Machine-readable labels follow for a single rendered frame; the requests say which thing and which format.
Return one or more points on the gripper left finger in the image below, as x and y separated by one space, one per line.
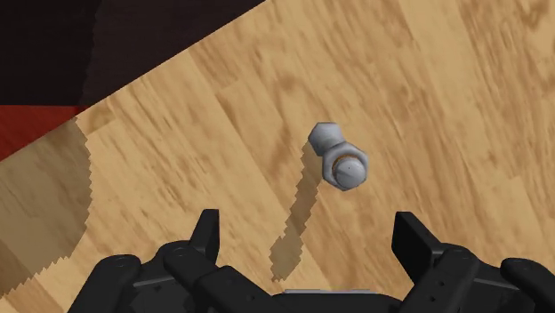
190 273

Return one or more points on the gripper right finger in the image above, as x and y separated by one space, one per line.
451 271

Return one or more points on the grey metal bolt with nut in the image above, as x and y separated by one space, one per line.
340 158

